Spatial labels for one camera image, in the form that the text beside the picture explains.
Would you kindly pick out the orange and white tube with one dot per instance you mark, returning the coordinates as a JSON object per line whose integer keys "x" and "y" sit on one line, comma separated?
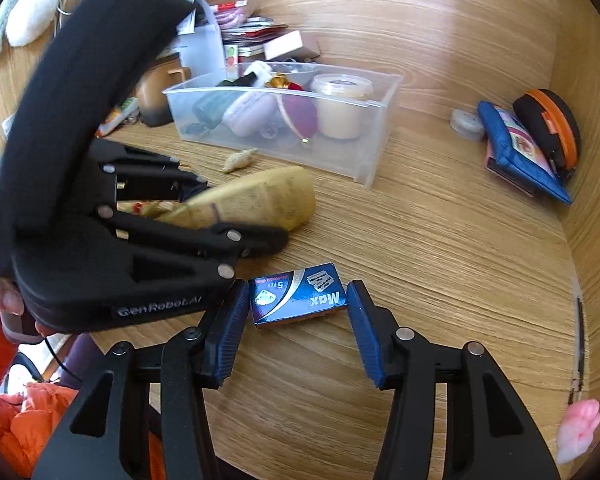
{"x": 117, "y": 116}

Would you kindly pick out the orange jacket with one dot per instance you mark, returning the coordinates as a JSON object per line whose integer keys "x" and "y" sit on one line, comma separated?
{"x": 10, "y": 430}

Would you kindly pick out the small round white container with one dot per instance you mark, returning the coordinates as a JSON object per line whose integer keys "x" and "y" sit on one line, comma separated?
{"x": 466, "y": 124}

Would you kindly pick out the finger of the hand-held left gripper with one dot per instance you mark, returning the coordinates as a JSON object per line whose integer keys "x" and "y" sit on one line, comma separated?
{"x": 140, "y": 157}
{"x": 220, "y": 240}

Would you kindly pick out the person's left hand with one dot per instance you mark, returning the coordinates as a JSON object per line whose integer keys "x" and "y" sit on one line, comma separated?
{"x": 2, "y": 297}

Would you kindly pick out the fruit print packet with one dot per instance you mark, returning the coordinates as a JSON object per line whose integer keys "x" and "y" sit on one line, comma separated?
{"x": 231, "y": 55}

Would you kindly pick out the dark green glass bottle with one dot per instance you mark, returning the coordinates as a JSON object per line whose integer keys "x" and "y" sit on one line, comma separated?
{"x": 212, "y": 105}

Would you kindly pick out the blue razor blade box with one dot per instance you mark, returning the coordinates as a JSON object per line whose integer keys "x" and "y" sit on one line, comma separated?
{"x": 300, "y": 295}

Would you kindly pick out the blue zip pouch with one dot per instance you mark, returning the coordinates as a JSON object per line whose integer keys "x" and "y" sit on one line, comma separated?
{"x": 522, "y": 160}

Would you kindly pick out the black and orange round case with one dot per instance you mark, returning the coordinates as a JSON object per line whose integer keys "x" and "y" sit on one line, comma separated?
{"x": 555, "y": 120}

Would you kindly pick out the red pouch with gold ornament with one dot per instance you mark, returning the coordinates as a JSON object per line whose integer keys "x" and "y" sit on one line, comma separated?
{"x": 300, "y": 110}

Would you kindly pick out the small white cardboard box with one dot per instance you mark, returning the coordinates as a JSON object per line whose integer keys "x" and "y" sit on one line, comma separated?
{"x": 287, "y": 44}

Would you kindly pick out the brown mug with lid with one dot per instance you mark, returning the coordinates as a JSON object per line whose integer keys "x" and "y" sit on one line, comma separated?
{"x": 152, "y": 95}

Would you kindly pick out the cream candle jar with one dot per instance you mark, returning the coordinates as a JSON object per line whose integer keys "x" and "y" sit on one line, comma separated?
{"x": 340, "y": 110}

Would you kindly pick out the pink paw toy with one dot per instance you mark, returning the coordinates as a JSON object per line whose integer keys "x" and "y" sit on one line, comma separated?
{"x": 577, "y": 430}

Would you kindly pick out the pink round mini fan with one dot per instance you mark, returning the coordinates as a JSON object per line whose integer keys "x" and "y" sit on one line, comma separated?
{"x": 250, "y": 112}

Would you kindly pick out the white file box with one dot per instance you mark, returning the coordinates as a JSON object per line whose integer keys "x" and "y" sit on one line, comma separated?
{"x": 207, "y": 50}

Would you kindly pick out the pile of printed packets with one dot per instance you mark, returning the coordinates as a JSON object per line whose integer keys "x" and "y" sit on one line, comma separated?
{"x": 250, "y": 25}

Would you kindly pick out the seashell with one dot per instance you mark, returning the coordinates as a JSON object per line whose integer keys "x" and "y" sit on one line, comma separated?
{"x": 240, "y": 160}

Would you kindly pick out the white plush toy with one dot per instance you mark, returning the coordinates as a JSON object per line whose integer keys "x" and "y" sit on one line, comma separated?
{"x": 30, "y": 15}

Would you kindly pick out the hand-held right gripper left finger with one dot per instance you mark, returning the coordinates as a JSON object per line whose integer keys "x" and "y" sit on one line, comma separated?
{"x": 225, "y": 340}

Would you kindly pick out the clear plastic storage box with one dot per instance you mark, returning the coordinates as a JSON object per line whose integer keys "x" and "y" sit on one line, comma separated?
{"x": 350, "y": 155}

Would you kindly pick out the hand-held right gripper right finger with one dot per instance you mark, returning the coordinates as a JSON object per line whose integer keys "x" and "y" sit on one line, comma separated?
{"x": 367, "y": 340}

